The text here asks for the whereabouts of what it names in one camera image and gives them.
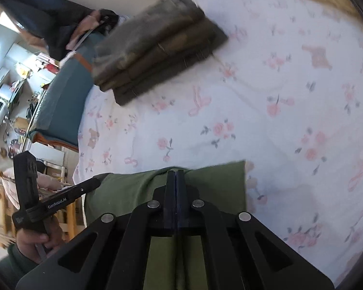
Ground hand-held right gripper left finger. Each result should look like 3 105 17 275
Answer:
15 170 177 290

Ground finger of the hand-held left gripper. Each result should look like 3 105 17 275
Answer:
64 177 102 202

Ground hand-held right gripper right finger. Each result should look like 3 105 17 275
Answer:
176 170 335 290

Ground olive green pants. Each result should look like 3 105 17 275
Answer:
84 160 247 290

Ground person's left forearm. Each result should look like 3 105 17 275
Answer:
0 243 38 290

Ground folded camouflage pants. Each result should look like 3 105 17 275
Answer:
113 29 229 107

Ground person's left hand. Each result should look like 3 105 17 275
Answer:
16 217 65 264

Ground blue padded bed board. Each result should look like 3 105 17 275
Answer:
27 32 105 153

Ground crumpled clothes pile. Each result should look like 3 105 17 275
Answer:
66 8 123 52

